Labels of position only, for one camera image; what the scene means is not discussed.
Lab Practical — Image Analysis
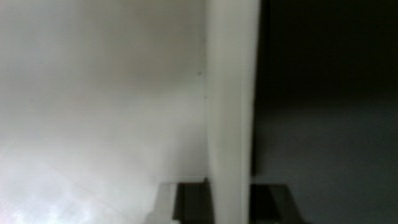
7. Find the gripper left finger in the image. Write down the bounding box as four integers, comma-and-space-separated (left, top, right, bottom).
143, 182, 209, 224

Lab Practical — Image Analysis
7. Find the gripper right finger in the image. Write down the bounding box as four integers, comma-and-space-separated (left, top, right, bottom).
250, 184, 310, 224

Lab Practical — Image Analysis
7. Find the white square tabletop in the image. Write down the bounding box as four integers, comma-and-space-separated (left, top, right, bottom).
0, 0, 259, 224

